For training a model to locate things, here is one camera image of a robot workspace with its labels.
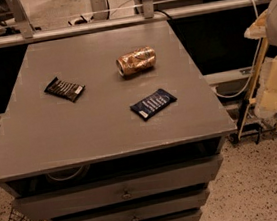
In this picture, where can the orange soda can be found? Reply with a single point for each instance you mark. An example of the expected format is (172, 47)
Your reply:
(136, 61)

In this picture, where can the blue snack bar wrapper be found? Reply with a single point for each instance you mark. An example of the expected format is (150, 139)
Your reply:
(152, 104)

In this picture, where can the grey drawer cabinet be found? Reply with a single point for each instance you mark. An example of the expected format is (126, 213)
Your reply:
(162, 185)

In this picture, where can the black snack bar wrapper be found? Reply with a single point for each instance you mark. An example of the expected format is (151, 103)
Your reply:
(64, 90)

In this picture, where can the metal guard rail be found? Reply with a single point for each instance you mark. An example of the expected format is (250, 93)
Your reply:
(113, 24)

